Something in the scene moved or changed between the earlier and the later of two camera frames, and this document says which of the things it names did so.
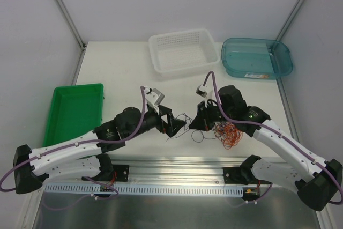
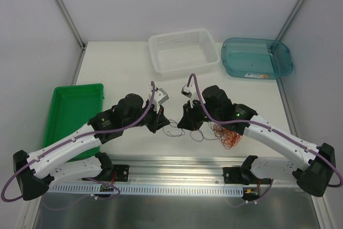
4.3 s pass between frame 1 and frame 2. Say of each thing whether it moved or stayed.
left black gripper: moved
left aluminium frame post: stayed
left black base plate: stayed
